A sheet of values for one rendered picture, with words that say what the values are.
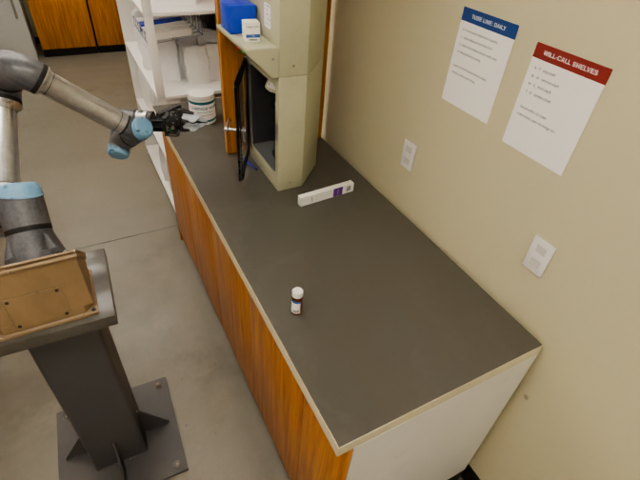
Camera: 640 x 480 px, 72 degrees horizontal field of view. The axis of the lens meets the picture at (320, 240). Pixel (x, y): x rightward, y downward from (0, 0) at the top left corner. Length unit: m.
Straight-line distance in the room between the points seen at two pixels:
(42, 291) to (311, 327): 0.73
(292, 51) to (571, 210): 1.00
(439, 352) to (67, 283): 1.04
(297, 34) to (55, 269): 1.03
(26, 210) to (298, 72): 0.95
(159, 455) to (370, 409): 1.22
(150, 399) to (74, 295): 1.05
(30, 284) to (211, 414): 1.18
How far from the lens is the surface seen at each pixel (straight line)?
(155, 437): 2.24
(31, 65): 1.62
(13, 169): 1.63
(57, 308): 1.41
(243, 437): 2.20
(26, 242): 1.42
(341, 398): 1.20
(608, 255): 1.31
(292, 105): 1.70
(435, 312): 1.44
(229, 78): 1.99
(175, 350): 2.50
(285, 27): 1.60
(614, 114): 1.23
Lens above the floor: 1.97
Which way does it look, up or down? 40 degrees down
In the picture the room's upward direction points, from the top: 5 degrees clockwise
